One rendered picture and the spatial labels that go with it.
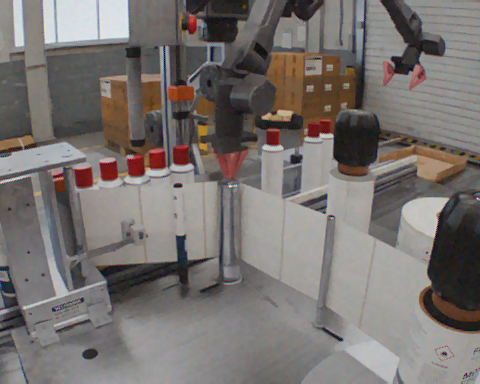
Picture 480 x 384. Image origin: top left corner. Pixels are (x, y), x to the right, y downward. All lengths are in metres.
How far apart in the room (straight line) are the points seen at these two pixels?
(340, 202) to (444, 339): 0.41
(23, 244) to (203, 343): 0.29
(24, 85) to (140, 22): 5.41
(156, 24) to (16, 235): 0.45
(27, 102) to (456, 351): 6.05
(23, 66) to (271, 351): 5.80
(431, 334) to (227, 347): 0.32
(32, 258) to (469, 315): 0.54
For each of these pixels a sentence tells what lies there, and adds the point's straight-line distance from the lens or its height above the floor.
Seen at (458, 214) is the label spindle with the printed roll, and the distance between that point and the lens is 0.35.
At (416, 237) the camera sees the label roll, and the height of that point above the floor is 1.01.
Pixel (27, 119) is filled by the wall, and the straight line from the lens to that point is 6.21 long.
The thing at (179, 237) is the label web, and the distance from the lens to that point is 0.69.
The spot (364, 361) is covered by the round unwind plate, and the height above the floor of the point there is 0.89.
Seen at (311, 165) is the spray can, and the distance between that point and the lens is 1.07.
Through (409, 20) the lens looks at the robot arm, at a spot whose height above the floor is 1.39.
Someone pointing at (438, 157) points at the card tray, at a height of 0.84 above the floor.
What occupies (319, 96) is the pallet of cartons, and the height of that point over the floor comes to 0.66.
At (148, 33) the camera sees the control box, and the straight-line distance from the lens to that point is 0.79.
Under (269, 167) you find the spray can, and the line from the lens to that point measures 0.97.
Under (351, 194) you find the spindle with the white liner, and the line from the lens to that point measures 0.72.
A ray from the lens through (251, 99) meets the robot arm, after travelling 0.70.
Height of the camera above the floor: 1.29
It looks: 21 degrees down
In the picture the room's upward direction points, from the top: straight up
